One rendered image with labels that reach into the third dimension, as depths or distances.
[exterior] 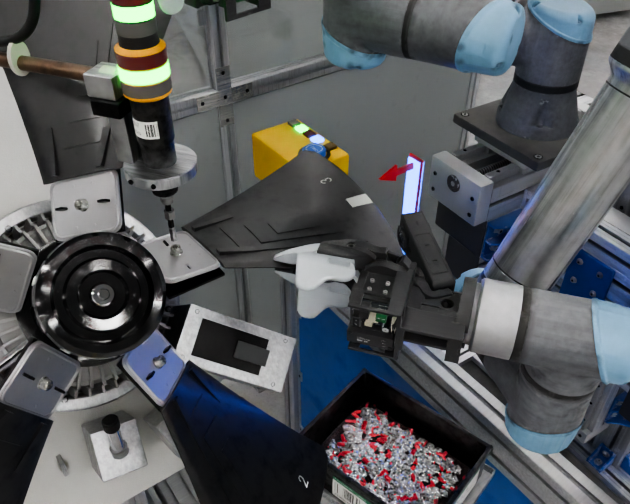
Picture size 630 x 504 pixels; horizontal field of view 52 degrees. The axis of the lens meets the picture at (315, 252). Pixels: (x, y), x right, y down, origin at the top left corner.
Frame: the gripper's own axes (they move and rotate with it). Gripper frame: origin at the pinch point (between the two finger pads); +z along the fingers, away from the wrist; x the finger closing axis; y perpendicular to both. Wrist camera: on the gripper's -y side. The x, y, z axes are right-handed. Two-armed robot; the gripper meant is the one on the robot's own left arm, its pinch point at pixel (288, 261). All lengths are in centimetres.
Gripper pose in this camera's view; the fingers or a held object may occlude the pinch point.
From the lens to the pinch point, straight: 70.2
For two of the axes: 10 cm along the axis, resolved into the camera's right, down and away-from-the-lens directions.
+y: -3.0, 6.8, -6.7
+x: 0.3, 7.1, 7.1
